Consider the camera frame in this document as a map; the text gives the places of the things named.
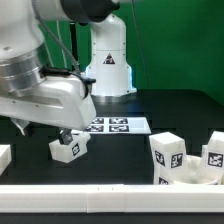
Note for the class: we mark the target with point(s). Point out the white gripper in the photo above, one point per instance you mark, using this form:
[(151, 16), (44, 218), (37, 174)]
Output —
[(57, 101)]

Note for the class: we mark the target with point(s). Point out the white round stool seat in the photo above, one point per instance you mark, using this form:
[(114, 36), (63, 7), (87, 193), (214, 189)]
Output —
[(191, 178)]

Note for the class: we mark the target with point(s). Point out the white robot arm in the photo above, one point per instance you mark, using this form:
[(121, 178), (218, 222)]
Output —
[(24, 60)]

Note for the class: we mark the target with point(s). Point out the white left barrier block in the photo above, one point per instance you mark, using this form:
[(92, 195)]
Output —
[(5, 157)]

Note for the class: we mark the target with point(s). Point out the white marker sheet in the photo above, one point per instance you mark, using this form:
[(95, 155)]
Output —
[(116, 125)]

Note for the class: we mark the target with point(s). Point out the white front barrier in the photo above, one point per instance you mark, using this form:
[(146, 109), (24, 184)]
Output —
[(111, 198)]

